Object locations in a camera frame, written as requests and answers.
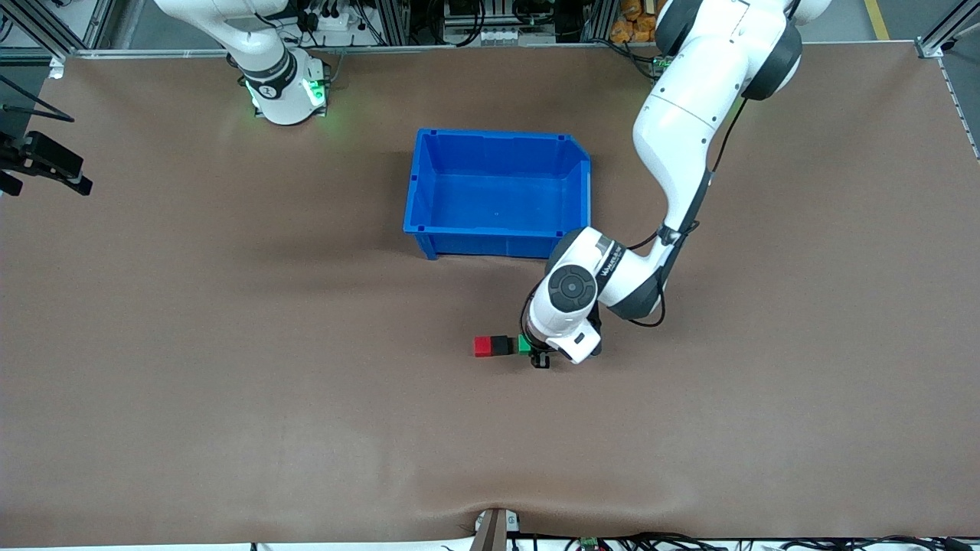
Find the green cube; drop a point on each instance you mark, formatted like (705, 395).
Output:
(524, 344)

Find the black cube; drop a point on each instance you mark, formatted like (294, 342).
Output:
(503, 346)

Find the red cube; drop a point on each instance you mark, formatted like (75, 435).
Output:
(484, 347)

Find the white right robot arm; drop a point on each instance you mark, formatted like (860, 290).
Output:
(279, 84)

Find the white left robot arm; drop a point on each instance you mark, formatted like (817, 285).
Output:
(689, 115)

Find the blue plastic storage bin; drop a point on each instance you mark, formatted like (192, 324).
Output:
(490, 203)

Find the white power strip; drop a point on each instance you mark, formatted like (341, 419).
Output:
(333, 19)

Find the brown table mat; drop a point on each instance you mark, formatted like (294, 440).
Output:
(230, 421)

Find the orange snack bag pile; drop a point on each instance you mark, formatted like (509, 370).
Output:
(632, 23)

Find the metal table edge bracket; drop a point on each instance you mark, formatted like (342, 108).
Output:
(490, 532)

